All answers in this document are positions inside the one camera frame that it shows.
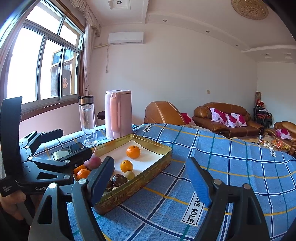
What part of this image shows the purple red dragon fruit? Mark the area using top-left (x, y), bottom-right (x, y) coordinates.
top-left (84, 152), bottom-right (102, 171)

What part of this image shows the dark brown fruit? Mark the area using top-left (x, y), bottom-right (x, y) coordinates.
top-left (104, 180), bottom-right (114, 192)
top-left (112, 174), bottom-right (128, 187)

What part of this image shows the large orange tangerine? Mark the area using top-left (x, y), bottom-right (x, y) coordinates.
top-left (126, 145), bottom-right (140, 159)

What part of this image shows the person's left hand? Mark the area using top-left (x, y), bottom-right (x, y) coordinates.
top-left (1, 190), bottom-right (27, 220)

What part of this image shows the black smartphone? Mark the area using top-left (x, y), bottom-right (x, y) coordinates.
top-left (52, 143), bottom-right (84, 161)

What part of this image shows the clear glass water bottle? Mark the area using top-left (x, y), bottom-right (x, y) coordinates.
top-left (78, 95), bottom-right (97, 148)

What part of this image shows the dark round stool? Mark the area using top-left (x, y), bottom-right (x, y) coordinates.
top-left (97, 111), bottom-right (105, 120)

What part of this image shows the pink electric kettle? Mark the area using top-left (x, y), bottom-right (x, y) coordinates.
top-left (105, 89), bottom-right (132, 139)

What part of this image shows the gold metal tin tray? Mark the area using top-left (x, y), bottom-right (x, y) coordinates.
top-left (93, 134), bottom-right (172, 215)

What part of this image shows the blue plaid tablecloth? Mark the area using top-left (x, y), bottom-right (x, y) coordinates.
top-left (19, 122), bottom-right (296, 241)

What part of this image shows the wooden coffee table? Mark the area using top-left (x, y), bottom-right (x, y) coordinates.
top-left (231, 136), bottom-right (290, 153)

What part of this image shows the pink floral cushion right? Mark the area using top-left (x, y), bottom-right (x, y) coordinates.
top-left (225, 113), bottom-right (247, 128)

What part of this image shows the pink floral armchair cushion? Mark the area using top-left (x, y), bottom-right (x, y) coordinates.
top-left (276, 128), bottom-right (292, 141)

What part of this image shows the pink floral cushion left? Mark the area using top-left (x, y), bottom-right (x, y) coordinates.
top-left (210, 108), bottom-right (228, 126)

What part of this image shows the brown leather armchair near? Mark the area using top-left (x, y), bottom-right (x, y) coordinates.
top-left (144, 101), bottom-right (196, 126)

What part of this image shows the brown leather armchair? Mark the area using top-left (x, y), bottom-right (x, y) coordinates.
top-left (264, 121), bottom-right (296, 155)
top-left (144, 101), bottom-right (196, 126)

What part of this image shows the brown leather three-seat sofa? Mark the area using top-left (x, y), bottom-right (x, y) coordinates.
top-left (192, 102), bottom-right (264, 138)

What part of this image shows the black shelf with clutter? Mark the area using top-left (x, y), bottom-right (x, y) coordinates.
top-left (253, 91), bottom-right (273, 128)

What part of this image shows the brown leather armchair far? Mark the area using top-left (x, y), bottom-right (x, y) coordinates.
top-left (264, 121), bottom-right (296, 155)

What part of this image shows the pink curtain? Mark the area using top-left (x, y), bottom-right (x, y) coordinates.
top-left (71, 0), bottom-right (101, 96)

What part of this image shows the window with metal frame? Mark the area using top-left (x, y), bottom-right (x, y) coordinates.
top-left (1, 1), bottom-right (85, 120)

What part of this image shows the white wall air conditioner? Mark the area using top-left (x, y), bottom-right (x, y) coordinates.
top-left (108, 32), bottom-right (144, 45)

